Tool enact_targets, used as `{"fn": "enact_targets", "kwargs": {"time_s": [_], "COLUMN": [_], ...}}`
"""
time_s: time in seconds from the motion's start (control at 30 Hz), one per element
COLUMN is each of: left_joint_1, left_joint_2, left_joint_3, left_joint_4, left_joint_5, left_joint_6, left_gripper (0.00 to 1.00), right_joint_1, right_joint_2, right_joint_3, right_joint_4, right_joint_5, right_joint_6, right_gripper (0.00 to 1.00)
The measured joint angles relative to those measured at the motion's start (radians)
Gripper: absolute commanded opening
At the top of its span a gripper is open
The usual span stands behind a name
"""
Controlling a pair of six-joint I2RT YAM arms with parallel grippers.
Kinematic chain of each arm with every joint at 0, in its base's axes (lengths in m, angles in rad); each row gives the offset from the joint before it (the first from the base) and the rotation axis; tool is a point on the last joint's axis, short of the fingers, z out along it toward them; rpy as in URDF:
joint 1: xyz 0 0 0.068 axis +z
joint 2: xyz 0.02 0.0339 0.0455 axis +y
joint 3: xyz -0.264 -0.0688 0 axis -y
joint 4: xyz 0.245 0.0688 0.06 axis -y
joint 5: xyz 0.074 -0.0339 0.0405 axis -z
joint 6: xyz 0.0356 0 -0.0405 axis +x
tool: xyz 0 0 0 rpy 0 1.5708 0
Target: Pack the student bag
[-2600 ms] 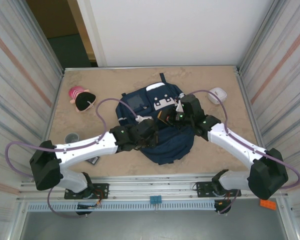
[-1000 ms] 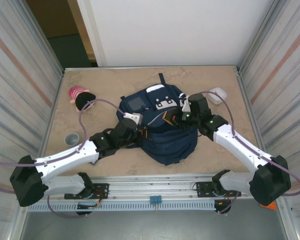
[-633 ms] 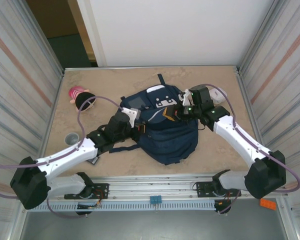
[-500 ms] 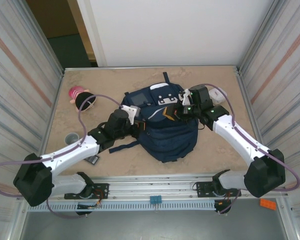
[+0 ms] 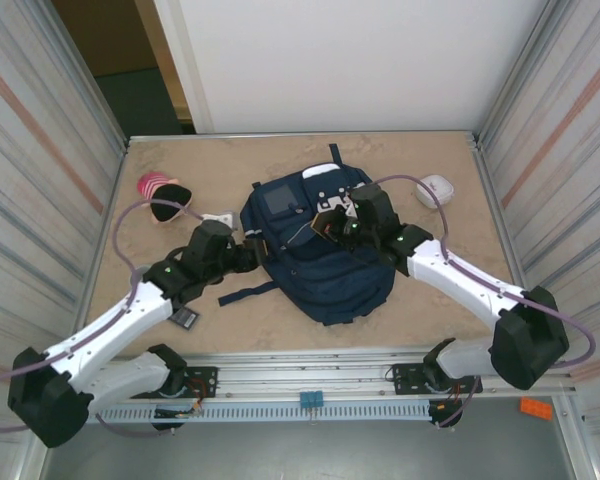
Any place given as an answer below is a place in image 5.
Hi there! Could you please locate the aluminium table edge frame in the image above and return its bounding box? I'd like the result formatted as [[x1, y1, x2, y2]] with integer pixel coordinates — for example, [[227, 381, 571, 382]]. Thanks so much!
[[122, 130, 546, 357]]

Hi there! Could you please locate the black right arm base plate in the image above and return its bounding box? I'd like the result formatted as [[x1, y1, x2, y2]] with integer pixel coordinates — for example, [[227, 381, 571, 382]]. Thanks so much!
[[390, 362, 484, 397]]

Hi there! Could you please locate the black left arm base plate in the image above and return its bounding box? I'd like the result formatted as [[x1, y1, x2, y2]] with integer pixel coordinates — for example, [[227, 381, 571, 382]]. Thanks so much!
[[128, 366, 220, 400]]

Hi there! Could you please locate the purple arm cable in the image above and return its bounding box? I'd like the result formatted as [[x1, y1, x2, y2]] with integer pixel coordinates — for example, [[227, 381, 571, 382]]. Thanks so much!
[[0, 198, 226, 440], [372, 173, 597, 431]]

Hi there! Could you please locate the white door frame post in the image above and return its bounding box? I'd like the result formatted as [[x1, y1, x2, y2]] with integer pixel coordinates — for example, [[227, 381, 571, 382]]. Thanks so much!
[[152, 0, 216, 135]]

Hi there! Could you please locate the white round case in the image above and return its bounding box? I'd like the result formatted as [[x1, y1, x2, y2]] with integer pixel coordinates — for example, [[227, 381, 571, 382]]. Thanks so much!
[[413, 173, 455, 207]]

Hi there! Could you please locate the brown wooden door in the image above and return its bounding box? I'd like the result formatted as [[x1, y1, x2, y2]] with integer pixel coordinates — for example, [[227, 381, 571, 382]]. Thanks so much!
[[52, 0, 189, 124]]

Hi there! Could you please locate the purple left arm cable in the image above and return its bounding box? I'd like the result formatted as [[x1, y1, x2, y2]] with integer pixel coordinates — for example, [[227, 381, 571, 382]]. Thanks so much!
[[0, 198, 226, 440]]

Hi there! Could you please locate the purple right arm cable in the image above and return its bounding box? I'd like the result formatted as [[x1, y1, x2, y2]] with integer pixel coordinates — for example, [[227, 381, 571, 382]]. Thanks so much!
[[372, 173, 597, 431]]

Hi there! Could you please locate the aluminium front rail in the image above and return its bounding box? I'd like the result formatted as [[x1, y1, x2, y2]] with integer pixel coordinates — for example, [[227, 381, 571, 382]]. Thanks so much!
[[33, 349, 579, 404]]

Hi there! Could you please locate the white slotted cable duct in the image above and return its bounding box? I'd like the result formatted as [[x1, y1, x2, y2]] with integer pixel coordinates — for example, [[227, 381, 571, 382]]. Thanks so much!
[[102, 402, 434, 425]]

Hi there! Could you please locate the plush doll with pink hat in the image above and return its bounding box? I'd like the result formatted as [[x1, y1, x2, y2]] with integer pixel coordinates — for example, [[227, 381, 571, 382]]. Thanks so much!
[[137, 172, 195, 225]]

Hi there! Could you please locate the navy blue backpack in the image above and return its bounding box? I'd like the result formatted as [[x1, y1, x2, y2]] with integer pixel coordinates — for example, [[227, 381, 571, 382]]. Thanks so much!
[[217, 143, 396, 327]]

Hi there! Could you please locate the orange toy brick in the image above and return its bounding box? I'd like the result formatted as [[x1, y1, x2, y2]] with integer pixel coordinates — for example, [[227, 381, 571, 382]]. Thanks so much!
[[519, 397, 555, 419]]

